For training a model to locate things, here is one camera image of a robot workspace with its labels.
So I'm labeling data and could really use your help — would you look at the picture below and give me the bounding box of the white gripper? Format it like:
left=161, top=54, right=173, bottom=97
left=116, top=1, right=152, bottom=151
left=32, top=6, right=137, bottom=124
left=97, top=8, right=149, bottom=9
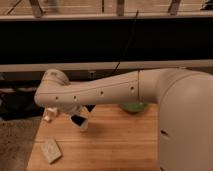
left=58, top=104, right=83, bottom=125

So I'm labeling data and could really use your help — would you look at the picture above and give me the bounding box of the black eraser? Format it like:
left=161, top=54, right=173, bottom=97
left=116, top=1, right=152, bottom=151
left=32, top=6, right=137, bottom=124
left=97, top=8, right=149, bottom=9
left=71, top=115, right=85, bottom=126

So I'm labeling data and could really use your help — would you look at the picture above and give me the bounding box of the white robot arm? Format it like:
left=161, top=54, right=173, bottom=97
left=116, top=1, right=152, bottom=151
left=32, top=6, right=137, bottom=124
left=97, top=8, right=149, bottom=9
left=34, top=68, right=213, bottom=171

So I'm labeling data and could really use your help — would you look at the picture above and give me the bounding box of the white toothpaste tube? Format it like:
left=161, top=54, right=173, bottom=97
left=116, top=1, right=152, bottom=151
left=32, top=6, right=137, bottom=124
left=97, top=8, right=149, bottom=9
left=43, top=108, right=58, bottom=122

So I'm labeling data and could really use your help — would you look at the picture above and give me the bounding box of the beige sponge block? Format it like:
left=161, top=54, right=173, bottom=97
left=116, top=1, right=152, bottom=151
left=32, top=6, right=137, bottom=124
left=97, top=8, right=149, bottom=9
left=41, top=139, right=62, bottom=164

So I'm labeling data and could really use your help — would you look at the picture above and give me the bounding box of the green bowl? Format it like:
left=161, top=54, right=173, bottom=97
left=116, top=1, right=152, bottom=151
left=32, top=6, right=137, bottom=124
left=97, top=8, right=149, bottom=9
left=120, top=102, right=147, bottom=113

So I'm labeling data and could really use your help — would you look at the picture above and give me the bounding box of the wall outlet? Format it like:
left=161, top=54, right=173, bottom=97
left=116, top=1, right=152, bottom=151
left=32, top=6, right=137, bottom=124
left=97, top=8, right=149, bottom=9
left=88, top=70, right=96, bottom=79

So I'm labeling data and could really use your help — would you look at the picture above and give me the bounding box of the black hanging cable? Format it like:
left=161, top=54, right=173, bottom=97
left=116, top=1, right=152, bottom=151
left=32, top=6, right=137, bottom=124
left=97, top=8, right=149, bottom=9
left=111, top=9, right=140, bottom=76

